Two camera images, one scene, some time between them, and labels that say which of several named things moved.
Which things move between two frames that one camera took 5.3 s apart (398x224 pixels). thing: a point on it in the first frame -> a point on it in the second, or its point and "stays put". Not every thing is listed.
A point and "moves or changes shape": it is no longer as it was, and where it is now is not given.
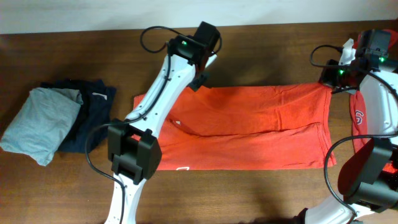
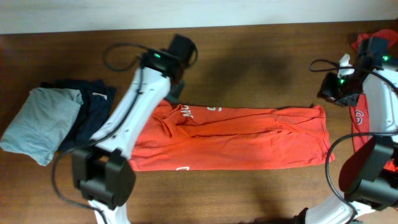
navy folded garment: [96, 109] stays put
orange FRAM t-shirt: [241, 127] moves or changes shape
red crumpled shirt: [360, 133] stays put
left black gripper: [198, 83] -> [174, 93]
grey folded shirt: [43, 123] stays put
